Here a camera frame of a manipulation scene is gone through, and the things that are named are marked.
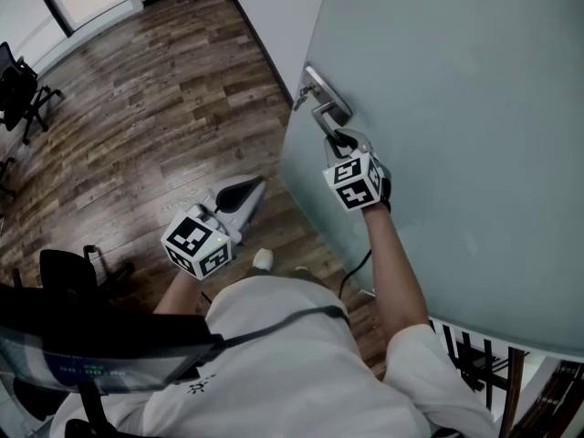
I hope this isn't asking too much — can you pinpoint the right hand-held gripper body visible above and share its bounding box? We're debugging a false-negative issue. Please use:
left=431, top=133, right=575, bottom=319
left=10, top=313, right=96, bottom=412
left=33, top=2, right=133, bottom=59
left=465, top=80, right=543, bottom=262
left=322, top=149, right=393, bottom=213

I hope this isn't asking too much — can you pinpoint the black chest-mounted screen device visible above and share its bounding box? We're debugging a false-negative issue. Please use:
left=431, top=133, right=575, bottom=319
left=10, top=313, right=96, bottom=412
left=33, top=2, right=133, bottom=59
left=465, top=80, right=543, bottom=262
left=0, top=284, right=228, bottom=394

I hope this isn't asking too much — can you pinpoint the person's white shoe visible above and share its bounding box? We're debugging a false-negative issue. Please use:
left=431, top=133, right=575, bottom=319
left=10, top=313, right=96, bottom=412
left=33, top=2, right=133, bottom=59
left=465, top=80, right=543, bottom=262
left=251, top=247, right=276, bottom=276

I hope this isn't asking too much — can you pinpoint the black office chair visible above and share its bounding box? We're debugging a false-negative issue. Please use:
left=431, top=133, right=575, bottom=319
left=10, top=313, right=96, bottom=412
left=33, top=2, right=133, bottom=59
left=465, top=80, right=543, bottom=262
left=12, top=243, right=137, bottom=301
left=0, top=40, right=66, bottom=146

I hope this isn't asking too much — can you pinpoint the metal door handle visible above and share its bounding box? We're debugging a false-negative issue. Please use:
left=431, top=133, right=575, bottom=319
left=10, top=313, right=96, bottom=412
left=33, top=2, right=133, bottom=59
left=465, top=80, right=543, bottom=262
left=293, top=64, right=354, bottom=145

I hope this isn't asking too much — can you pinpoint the person's right forearm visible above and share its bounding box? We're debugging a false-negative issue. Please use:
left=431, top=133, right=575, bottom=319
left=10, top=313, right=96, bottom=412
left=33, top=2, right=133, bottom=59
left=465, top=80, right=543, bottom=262
left=362, top=203, right=433, bottom=351

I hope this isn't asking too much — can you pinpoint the person's white shirt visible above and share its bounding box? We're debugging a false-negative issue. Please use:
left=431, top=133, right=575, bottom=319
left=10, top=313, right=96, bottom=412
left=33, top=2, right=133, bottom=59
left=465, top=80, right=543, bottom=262
left=48, top=274, right=499, bottom=438

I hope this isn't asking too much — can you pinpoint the dark wooden rack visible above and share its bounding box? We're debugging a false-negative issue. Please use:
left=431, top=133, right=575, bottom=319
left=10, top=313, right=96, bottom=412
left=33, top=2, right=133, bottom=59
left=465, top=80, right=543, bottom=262
left=427, top=317, right=527, bottom=438

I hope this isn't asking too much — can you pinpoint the frosted glass door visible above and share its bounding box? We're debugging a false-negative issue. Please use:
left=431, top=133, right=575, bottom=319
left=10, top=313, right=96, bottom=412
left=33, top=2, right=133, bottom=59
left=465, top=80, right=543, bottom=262
left=278, top=0, right=584, bottom=360

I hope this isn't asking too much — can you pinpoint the person's left forearm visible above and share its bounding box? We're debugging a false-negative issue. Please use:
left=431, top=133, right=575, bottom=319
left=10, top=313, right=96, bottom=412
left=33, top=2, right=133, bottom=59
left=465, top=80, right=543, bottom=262
left=152, top=269, right=207, bottom=315

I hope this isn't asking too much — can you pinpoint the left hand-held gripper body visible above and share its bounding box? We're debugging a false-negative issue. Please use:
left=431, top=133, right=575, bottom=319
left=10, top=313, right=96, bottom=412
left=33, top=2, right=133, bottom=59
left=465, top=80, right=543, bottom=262
left=160, top=193, right=244, bottom=283

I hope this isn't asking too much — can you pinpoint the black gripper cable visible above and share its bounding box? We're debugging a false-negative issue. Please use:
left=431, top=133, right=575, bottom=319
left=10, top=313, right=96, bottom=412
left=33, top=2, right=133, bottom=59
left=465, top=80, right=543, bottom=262
left=339, top=248, right=374, bottom=298

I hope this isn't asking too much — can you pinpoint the black chest strap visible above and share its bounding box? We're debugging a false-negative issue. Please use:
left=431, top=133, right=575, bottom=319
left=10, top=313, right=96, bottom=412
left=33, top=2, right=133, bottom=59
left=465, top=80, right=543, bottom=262
left=222, top=305, right=351, bottom=351

